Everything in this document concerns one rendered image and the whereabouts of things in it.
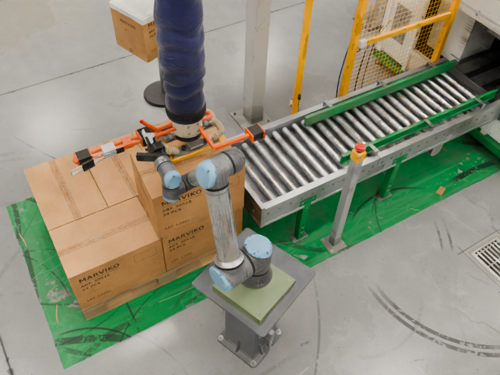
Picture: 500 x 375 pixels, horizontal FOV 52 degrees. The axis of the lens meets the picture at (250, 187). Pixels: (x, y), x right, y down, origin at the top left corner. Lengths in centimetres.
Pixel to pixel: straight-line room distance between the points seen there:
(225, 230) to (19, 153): 282
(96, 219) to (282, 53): 307
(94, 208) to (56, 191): 31
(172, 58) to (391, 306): 229
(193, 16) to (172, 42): 16
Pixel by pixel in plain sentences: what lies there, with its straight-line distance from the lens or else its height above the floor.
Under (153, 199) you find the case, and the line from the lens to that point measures 299.
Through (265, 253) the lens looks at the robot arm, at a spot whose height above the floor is 106.
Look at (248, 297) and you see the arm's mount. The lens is 276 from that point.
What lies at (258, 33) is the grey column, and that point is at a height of 97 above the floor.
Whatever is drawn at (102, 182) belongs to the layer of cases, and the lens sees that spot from 366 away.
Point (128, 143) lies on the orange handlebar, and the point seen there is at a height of 125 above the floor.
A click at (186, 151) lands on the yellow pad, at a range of 295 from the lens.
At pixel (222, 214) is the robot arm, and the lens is 232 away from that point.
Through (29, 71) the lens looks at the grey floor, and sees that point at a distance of 574.
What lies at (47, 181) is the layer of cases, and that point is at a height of 54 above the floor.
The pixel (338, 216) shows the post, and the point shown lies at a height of 37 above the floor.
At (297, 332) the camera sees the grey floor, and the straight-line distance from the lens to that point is 359.
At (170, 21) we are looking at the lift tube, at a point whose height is 195.
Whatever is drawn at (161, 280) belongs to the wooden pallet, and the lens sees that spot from 369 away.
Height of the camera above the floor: 322
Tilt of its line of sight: 49 degrees down
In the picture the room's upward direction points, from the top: 3 degrees clockwise
